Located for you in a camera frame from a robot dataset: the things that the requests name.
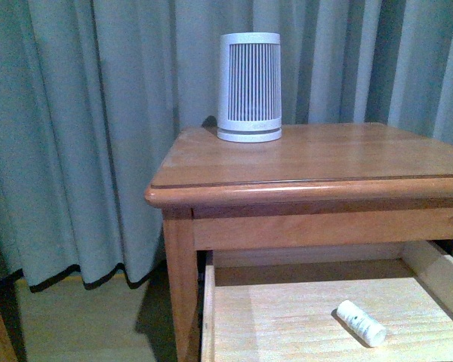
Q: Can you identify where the wooden drawer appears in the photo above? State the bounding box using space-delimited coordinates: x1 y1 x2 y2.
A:
201 241 453 361

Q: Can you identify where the white medicine bottle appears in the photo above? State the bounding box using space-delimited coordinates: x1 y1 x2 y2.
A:
337 300 387 348

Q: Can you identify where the wooden nightstand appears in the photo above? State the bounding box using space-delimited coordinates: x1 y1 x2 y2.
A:
145 123 453 361

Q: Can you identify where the white cylindrical air purifier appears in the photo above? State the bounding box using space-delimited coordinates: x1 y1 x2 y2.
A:
217 32 282 143

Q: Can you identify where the light grey curtain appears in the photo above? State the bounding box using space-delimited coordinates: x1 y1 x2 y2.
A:
0 1 453 286

